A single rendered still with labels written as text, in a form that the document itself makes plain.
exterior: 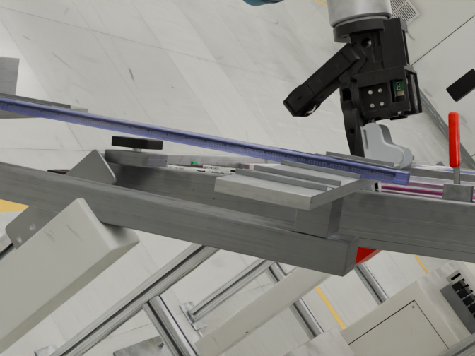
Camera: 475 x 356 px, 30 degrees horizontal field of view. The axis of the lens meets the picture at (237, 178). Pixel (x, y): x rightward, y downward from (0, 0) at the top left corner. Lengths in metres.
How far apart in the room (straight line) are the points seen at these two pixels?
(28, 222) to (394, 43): 0.49
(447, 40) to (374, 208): 9.04
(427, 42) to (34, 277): 9.29
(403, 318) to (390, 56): 1.50
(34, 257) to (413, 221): 0.40
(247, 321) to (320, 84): 1.18
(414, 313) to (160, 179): 1.50
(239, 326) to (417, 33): 8.08
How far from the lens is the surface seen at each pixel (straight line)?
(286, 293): 2.14
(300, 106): 1.09
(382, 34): 1.07
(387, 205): 0.98
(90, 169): 1.07
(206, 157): 1.40
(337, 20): 1.08
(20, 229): 1.13
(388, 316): 2.50
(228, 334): 2.21
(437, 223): 0.97
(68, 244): 0.84
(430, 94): 9.97
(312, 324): 2.52
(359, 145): 1.05
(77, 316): 2.25
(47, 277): 0.86
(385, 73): 1.05
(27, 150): 2.57
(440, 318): 2.47
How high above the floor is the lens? 1.21
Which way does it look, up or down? 19 degrees down
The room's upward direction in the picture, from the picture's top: 51 degrees clockwise
